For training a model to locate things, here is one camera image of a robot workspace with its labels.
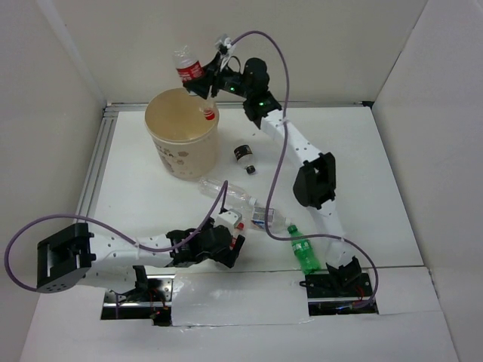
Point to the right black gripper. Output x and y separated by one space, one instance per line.
200 86

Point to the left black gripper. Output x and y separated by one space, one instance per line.
228 256

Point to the large red label bottle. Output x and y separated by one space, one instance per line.
189 68

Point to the small red label cola bottle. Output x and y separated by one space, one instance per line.
239 230

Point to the clear bottle white blue label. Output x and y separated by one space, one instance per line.
259 218

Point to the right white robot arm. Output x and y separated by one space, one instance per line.
315 182

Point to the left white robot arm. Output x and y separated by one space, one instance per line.
75 255

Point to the beige round paper bin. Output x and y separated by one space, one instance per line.
186 141

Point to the green plastic bottle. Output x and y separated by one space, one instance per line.
303 251

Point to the small bottle black label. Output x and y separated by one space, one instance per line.
245 158

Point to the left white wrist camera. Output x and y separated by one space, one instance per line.
229 219

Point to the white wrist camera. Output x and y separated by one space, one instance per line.
229 219
223 44

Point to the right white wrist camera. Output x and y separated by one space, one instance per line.
223 44

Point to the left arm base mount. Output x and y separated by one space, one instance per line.
149 298

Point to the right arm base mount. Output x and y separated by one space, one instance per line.
339 291

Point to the aluminium frame rail left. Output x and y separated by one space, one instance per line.
87 202

